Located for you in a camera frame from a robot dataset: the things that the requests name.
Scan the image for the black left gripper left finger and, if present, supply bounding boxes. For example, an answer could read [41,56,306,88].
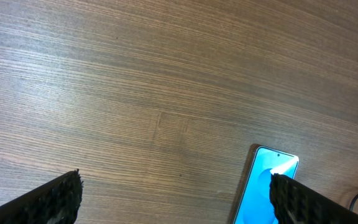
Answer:
[0,169,83,224]

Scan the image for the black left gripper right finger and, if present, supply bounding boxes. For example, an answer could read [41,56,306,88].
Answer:
[269,174,358,224]

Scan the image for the teal Galaxy smartphone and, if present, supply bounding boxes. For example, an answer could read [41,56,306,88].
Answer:
[231,146,299,224]

